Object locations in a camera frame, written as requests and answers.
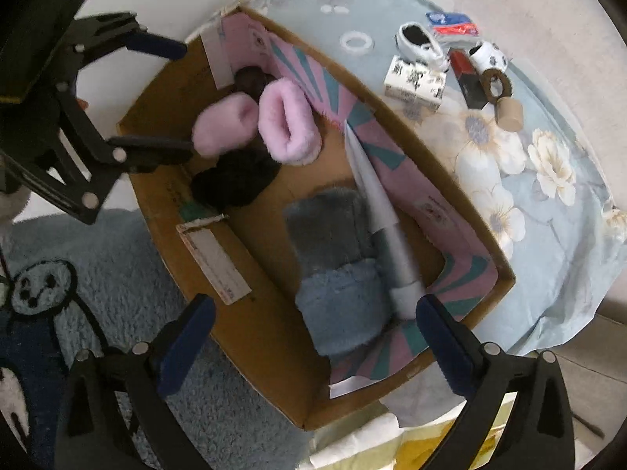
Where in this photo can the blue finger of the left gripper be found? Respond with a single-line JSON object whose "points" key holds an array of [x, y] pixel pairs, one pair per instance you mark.
{"points": [[156, 45], [152, 151]]}

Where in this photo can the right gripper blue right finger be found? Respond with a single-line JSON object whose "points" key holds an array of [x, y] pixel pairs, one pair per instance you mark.
{"points": [[454, 346]]}

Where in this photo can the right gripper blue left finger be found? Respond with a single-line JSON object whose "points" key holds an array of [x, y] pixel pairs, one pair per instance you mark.
{"points": [[180, 341]]}

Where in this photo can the silver cosmetic tube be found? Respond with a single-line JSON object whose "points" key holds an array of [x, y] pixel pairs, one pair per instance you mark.
{"points": [[395, 257]]}

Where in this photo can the small pink fluffy sock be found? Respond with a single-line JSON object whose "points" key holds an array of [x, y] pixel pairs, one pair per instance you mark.
{"points": [[225, 125]]}

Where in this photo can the black bottle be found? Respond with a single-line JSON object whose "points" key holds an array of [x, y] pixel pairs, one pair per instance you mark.
{"points": [[239, 176]]}

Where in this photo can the grey blue fluffy sock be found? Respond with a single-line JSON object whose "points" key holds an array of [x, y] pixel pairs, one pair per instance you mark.
{"points": [[342, 297]]}

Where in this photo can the large pink fluffy sock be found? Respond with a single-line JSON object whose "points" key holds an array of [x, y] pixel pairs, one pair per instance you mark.
{"points": [[287, 125]]}

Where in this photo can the beige cylinder jar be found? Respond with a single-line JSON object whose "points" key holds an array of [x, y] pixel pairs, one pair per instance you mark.
{"points": [[509, 114]]}

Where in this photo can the red and black box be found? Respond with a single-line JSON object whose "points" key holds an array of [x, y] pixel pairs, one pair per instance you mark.
{"points": [[468, 79]]}

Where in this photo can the white box with calligraphy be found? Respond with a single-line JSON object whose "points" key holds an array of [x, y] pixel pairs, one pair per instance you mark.
{"points": [[414, 83]]}

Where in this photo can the panda sock with black opening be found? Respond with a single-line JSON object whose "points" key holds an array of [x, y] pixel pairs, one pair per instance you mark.
{"points": [[416, 45]]}

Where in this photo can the red blue plastic packet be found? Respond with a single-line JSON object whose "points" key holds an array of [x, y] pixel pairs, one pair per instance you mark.
{"points": [[452, 27]]}

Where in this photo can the cardboard box with pink lining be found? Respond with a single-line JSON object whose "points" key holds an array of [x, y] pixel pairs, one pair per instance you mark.
{"points": [[243, 257]]}

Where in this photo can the floral light blue tablecloth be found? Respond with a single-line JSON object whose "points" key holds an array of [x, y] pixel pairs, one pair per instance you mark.
{"points": [[553, 194]]}

